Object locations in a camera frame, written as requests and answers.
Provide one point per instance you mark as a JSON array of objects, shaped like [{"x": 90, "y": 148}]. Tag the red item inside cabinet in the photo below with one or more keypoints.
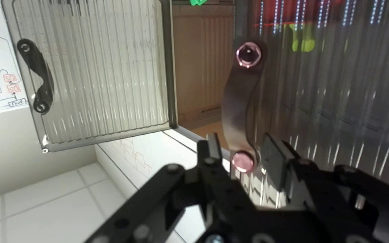
[{"x": 293, "y": 11}]

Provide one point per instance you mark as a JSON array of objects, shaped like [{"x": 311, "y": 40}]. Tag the green item inside cabinet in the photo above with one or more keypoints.
[{"x": 303, "y": 41}]

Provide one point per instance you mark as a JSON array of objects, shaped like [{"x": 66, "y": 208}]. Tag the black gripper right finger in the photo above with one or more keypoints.
[{"x": 330, "y": 198}]

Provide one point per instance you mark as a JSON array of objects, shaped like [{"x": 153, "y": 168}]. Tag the white three-tier cabinet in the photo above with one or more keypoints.
[{"x": 203, "y": 68}]

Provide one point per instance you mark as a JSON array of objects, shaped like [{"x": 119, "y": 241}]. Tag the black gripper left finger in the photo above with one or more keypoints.
[{"x": 176, "y": 198}]

